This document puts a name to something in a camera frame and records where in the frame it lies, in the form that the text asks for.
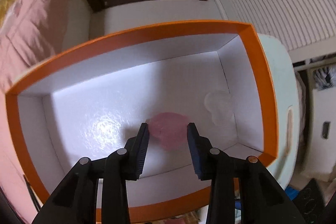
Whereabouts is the clear plastic capsule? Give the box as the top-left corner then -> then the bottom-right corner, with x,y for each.
204,90 -> 234,126

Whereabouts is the pink plastic capsule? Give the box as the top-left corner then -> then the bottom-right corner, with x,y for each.
148,112 -> 190,151

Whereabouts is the orange storage box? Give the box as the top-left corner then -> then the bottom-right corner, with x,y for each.
6,20 -> 278,203

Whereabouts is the pink duvet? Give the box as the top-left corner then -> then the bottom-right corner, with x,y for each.
1,0 -> 70,223

